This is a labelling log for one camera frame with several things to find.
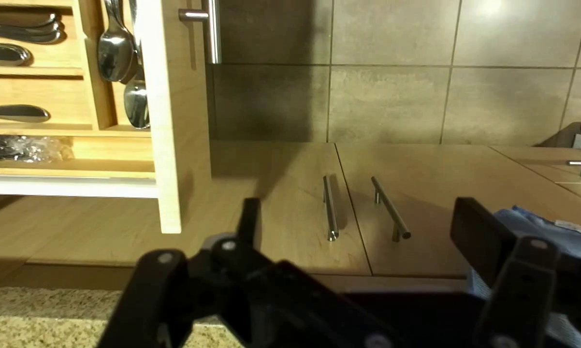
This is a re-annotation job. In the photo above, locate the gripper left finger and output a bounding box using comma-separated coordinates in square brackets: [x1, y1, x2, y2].
[97, 197, 401, 348]

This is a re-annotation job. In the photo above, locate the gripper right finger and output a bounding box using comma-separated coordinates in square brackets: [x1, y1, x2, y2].
[449, 196, 581, 348]

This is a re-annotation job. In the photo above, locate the blue cloth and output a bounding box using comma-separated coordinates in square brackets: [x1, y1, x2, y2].
[466, 205, 581, 348]

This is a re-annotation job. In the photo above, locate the wooden drawer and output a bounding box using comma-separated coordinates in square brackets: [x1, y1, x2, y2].
[493, 145, 581, 185]
[0, 0, 212, 235]

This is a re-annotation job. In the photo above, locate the wooden cabinet door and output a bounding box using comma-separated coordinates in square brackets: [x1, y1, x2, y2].
[335, 143, 581, 279]
[27, 141, 372, 277]

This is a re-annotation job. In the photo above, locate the small metal spoon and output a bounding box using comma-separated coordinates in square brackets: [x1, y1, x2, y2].
[123, 0, 150, 130]

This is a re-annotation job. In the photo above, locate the clear bag of cutlery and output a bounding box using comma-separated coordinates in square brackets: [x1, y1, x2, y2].
[0, 135, 74, 163]

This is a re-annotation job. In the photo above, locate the wooden cutlery tray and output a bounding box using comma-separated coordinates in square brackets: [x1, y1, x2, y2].
[0, 0, 152, 177]

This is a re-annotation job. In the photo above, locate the metal cutlery piece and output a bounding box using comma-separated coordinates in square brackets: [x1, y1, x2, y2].
[0, 43, 31, 67]
[0, 104, 51, 123]

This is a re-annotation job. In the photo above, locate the large metal spoon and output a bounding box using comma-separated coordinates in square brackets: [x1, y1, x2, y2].
[97, 0, 138, 83]

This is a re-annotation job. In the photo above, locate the stack of metal cutlery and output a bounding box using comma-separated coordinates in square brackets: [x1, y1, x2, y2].
[0, 12, 65, 45]

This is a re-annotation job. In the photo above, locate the metal cabinet door handle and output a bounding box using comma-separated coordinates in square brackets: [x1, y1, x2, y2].
[371, 176, 412, 242]
[322, 175, 340, 242]

